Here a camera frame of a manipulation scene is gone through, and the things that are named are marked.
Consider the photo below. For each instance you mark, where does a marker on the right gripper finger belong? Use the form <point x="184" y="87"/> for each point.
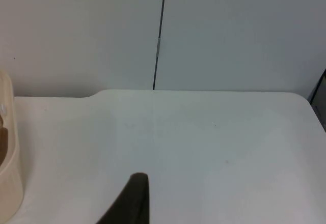
<point x="135" y="203"/>

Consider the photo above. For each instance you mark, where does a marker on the cream lid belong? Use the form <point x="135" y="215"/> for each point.
<point x="11" y="122"/>

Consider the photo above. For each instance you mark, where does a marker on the dark background object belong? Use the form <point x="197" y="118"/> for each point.
<point x="319" y="101"/>

